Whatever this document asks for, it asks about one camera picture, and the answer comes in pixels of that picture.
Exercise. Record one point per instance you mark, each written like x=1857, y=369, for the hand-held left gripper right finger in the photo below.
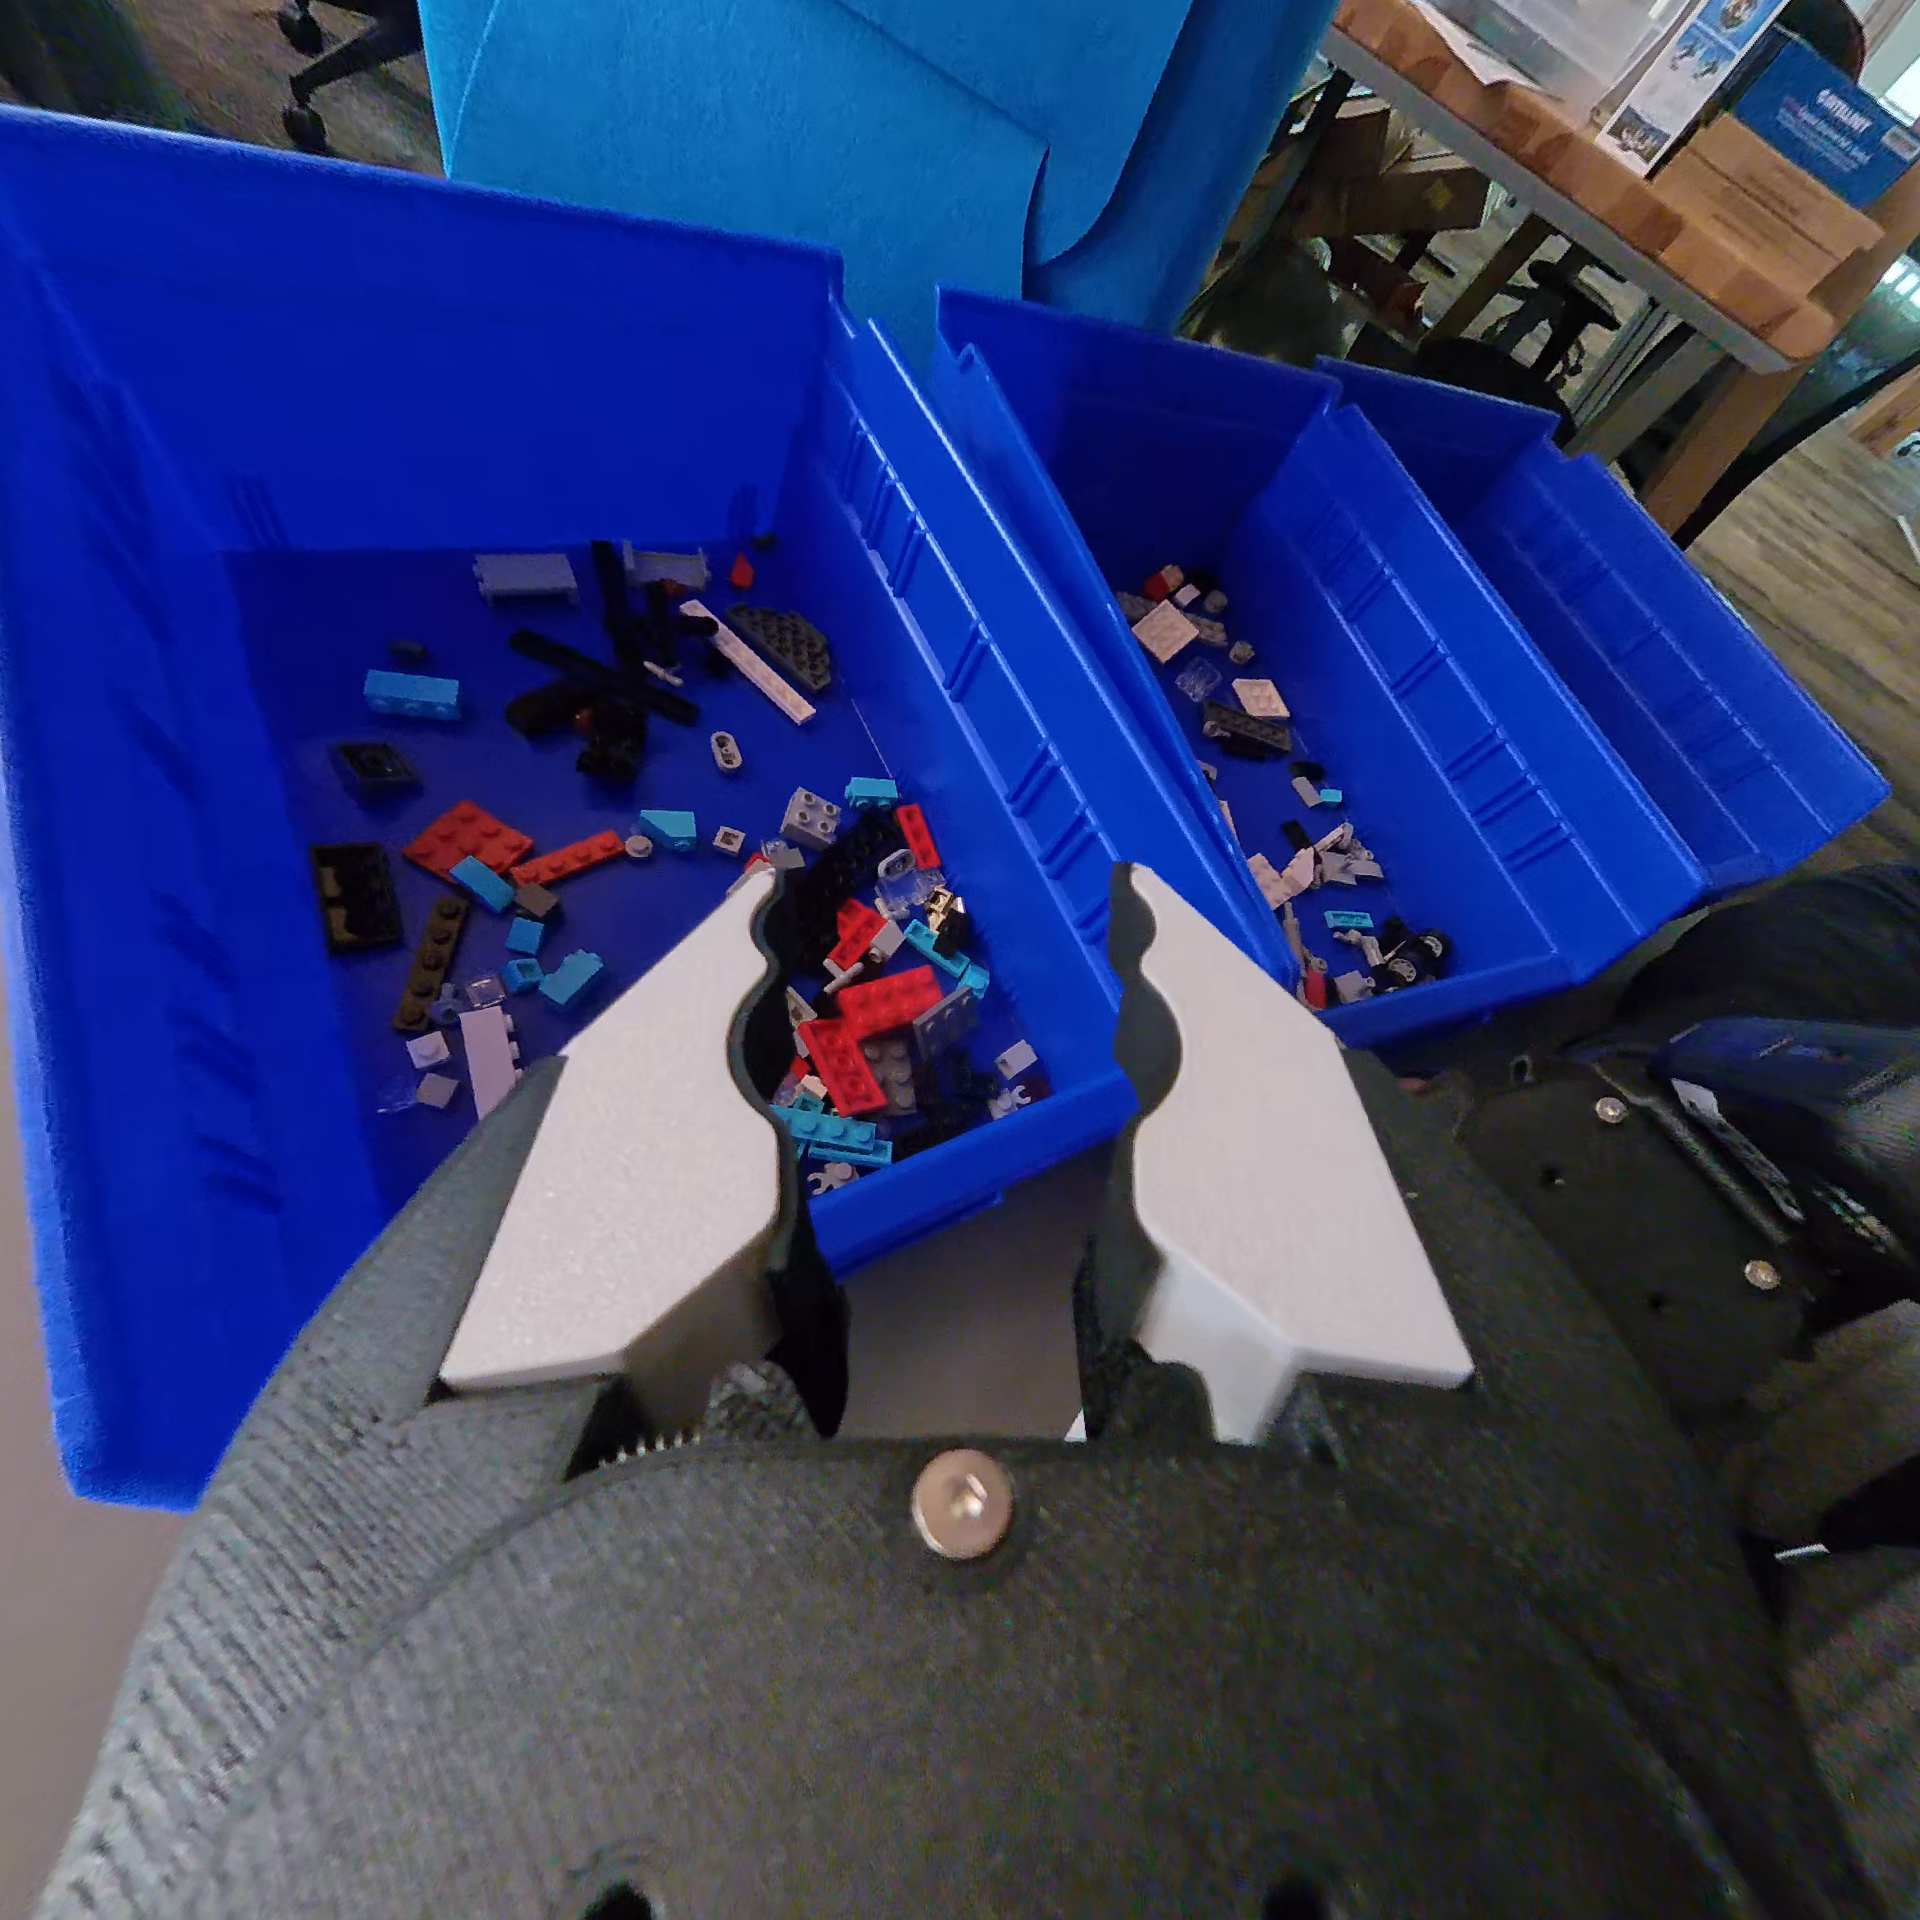
x=1291, y=1201

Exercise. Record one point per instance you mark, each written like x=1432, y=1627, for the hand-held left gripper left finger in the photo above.
x=630, y=1201

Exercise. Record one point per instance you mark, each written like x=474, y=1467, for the pile of red black bricks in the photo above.
x=885, y=1004

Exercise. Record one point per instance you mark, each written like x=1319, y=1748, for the blue plastic bin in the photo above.
x=1425, y=675
x=1678, y=645
x=378, y=378

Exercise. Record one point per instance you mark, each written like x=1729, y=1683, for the pile of pale grey bricks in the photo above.
x=1163, y=632

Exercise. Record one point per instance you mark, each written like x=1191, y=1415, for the grey desk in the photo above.
x=61, y=1650

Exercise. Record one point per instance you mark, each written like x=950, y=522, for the black mesh chair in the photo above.
x=1544, y=326

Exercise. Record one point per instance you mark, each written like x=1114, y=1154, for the blue felt bag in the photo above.
x=750, y=134

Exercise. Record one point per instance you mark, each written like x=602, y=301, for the blue cardboard box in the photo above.
x=1828, y=129

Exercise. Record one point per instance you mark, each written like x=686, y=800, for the printed leaflet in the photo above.
x=1678, y=78

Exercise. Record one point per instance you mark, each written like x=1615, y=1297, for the black office chair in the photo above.
x=338, y=59

